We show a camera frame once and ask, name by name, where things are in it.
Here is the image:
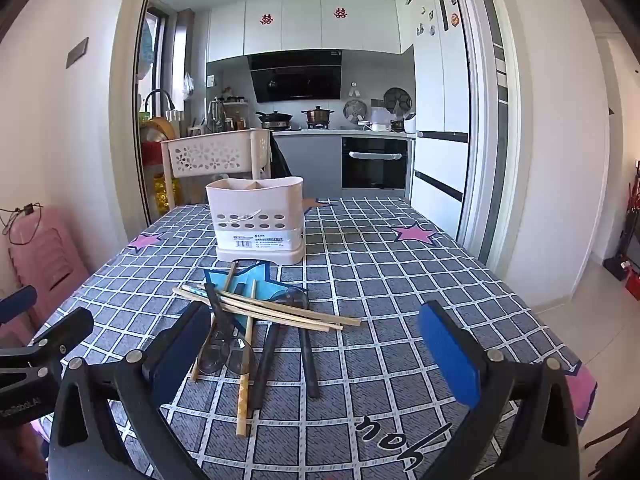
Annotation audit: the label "black cable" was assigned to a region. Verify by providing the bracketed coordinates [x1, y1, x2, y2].
[0, 203, 44, 247]

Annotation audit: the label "yellow cutting board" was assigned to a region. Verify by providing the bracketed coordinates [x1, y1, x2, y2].
[149, 116, 177, 144]

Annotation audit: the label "black built-in oven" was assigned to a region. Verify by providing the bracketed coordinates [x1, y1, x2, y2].
[341, 136, 410, 191]

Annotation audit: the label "white plastic utensil holder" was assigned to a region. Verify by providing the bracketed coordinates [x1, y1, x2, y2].
[205, 175, 306, 265]

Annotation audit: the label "orange cooking pot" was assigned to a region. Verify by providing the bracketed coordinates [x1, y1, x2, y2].
[300, 105, 335, 126]

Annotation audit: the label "grey checked star tablecloth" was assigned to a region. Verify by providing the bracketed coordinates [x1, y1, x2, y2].
[62, 197, 599, 480]

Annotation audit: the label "white wall cabinets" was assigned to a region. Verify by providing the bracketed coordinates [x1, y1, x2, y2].
[207, 0, 403, 64]

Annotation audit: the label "glass kettle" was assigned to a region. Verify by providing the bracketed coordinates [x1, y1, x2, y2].
[207, 97, 226, 132]

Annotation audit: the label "white plastic basket chair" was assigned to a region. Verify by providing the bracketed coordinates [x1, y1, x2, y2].
[160, 128, 274, 211]

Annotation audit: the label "black jacket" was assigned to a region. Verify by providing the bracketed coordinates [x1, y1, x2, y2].
[270, 132, 292, 182]

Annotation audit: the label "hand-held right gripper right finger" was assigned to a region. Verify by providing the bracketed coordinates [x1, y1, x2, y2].
[415, 300, 581, 480]

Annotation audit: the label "grey wall switch panel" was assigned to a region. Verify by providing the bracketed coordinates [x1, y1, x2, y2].
[66, 37, 90, 69]

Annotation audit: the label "white refrigerator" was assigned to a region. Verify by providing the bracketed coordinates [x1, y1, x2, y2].
[406, 0, 472, 242]

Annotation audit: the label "red container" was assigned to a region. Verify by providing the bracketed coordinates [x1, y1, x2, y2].
[141, 141, 166, 177]

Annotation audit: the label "dark wooden chair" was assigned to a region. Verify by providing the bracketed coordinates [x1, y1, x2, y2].
[584, 412, 640, 480]

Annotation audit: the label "sliding door frame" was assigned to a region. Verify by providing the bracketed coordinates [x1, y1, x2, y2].
[462, 0, 523, 267]

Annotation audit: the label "pink plastic stool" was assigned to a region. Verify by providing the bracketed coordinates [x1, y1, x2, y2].
[7, 206, 92, 343]

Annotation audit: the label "round metal steamer rack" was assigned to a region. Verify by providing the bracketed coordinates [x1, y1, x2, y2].
[343, 98, 369, 124]
[382, 87, 415, 114]

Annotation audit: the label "black range hood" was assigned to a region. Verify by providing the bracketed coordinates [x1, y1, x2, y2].
[247, 50, 344, 104]

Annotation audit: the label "curved kitchen faucet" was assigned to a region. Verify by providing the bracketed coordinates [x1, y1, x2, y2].
[144, 89, 176, 117]

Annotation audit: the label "black wok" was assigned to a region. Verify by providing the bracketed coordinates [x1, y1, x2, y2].
[255, 110, 295, 130]

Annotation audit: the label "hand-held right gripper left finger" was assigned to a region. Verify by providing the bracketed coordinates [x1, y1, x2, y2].
[47, 301, 213, 480]

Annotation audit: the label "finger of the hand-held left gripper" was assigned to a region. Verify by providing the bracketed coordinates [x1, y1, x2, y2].
[0, 285, 39, 327]
[0, 306, 96, 393]

